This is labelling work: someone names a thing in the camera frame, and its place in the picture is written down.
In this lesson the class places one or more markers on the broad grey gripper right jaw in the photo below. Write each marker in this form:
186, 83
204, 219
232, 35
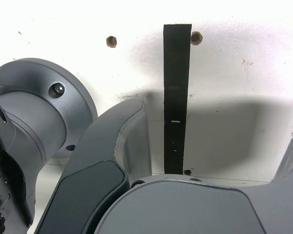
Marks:
185, 209

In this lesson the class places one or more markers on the black tape strip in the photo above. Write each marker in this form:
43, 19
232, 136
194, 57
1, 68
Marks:
176, 85

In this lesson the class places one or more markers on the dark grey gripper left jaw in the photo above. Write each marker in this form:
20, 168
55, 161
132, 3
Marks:
88, 170

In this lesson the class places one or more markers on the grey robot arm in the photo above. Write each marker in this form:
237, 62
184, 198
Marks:
34, 109

